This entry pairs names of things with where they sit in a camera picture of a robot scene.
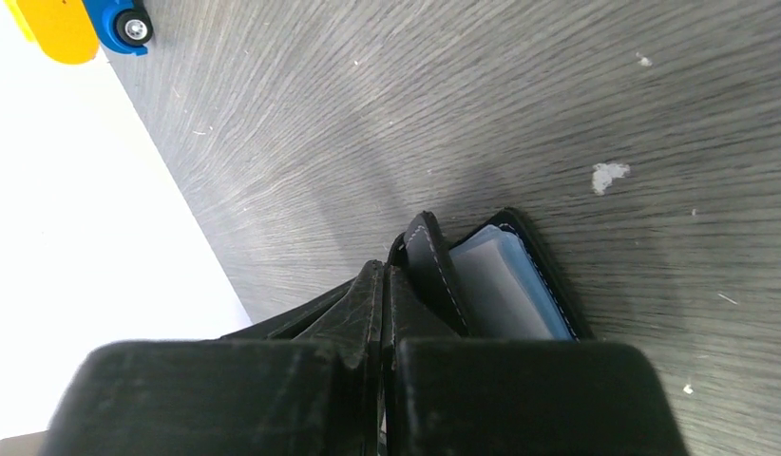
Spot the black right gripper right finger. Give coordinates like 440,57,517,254
388,267,688,455

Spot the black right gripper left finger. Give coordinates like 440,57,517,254
41,260,385,455

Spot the black leather card holder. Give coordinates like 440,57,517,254
388,207,595,341

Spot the blue toy car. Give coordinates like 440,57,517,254
83,0,155,56

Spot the yellow toy block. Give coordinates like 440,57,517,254
5,0,100,66

